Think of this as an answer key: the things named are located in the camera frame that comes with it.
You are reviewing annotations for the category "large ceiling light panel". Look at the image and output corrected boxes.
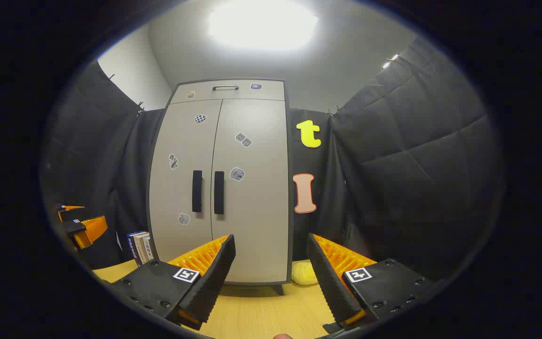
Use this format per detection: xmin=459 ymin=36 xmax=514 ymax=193
xmin=209 ymin=0 xmax=319 ymax=51

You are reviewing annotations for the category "yellow soft object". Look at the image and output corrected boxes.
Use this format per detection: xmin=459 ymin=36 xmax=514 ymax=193
xmin=291 ymin=262 xmax=319 ymax=286

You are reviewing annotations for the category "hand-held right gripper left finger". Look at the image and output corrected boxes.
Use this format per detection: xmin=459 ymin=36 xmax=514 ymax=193
xmin=99 ymin=234 xmax=236 ymax=331

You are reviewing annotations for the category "grey shoe cabinet door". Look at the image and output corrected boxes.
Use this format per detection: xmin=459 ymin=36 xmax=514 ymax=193
xmin=211 ymin=99 xmax=290 ymax=283
xmin=149 ymin=100 xmax=223 ymax=264

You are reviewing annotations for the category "grey cabinet drawer with handle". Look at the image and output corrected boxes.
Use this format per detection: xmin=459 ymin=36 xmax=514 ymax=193
xmin=171 ymin=80 xmax=286 ymax=104

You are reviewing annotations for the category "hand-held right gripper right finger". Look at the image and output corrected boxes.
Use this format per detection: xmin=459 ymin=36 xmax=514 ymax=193
xmin=307 ymin=233 xmax=441 ymax=335

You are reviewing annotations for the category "black backdrop cloth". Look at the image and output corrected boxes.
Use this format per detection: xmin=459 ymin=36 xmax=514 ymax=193
xmin=40 ymin=38 xmax=504 ymax=283

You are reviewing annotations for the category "blue book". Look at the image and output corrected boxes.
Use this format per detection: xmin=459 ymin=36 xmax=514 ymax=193
xmin=126 ymin=232 xmax=140 ymax=266

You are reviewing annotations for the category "grey double-door shoe cabinet body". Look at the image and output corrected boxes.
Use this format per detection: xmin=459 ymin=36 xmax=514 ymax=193
xmin=146 ymin=79 xmax=294 ymax=296

